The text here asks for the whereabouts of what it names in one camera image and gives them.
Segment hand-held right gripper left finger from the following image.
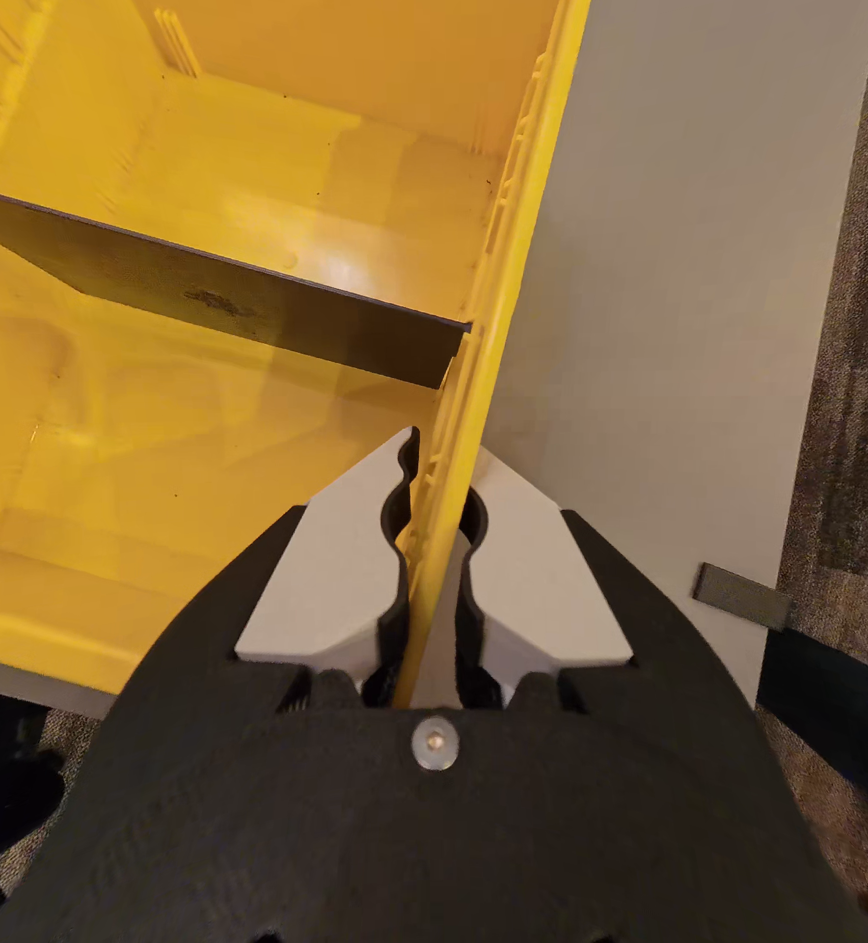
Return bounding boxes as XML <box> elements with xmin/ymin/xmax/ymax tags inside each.
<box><xmin>235</xmin><ymin>426</ymin><xmax>422</xmax><ymax>704</ymax></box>

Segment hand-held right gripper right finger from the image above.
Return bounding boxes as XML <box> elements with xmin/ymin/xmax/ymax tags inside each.
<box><xmin>455</xmin><ymin>444</ymin><xmax>635</xmax><ymax>708</ymax></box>

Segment large yellow bin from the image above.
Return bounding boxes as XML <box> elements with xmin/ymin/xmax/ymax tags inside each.
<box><xmin>0</xmin><ymin>0</ymin><xmax>593</xmax><ymax>710</ymax></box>

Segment dark grey flat strip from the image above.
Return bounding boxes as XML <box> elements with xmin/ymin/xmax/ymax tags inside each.
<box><xmin>692</xmin><ymin>562</ymin><xmax>790</xmax><ymax>632</ymax></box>

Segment black bin divider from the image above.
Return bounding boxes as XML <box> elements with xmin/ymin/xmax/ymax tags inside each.
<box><xmin>0</xmin><ymin>186</ymin><xmax>473</xmax><ymax>390</ymax></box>

